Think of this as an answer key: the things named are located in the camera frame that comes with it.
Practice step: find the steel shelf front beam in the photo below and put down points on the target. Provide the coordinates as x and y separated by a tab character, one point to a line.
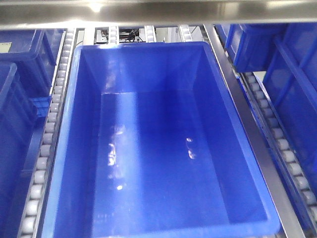
23	14

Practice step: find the large blue plastic bin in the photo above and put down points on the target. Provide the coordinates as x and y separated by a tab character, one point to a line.
151	146

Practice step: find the blue bin at left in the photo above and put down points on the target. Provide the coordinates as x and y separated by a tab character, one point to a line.
27	64

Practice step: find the blue bin at right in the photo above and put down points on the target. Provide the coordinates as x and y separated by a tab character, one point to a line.
283	56

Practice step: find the left roller track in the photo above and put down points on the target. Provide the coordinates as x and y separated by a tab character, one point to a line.
39	184

